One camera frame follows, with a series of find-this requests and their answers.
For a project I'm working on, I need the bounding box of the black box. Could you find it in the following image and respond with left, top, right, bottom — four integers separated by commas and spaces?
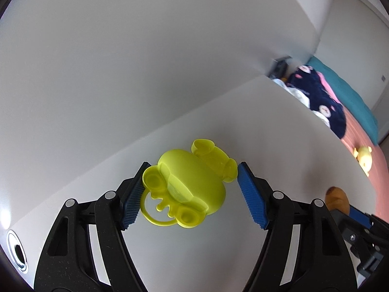
269, 55, 292, 81

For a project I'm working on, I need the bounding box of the salmon bed sheet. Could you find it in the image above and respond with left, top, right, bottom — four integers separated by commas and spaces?
340, 105, 389, 220

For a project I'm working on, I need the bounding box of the yellow plush toy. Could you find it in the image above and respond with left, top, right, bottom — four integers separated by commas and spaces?
352, 146, 374, 177

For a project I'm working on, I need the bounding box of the pink garment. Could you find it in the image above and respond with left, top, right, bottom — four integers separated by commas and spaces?
317, 71, 344, 106

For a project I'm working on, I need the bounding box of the teal blanket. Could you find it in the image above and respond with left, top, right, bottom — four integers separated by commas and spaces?
308, 55, 379, 145

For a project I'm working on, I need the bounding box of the metal cable grommet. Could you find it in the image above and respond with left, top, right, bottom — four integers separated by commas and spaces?
6, 230, 28, 273

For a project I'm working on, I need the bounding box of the orange toy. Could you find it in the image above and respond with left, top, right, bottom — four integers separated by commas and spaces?
325, 186, 350, 213

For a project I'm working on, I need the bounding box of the yellow frog toy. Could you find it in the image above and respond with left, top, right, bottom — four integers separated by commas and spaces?
140, 139, 238, 229

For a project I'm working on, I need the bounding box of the white cloth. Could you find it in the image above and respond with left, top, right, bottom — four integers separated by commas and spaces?
272, 78, 332, 129

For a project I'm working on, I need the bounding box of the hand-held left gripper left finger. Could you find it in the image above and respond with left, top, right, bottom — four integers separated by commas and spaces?
33, 162, 152, 292

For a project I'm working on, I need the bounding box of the navy pig print blanket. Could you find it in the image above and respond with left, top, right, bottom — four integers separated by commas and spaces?
286, 64, 347, 139

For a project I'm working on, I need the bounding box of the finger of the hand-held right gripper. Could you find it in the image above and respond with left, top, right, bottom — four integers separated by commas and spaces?
331, 204, 376, 230

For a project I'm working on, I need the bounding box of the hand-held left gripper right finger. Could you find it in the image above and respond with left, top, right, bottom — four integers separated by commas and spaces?
238, 162, 359, 292

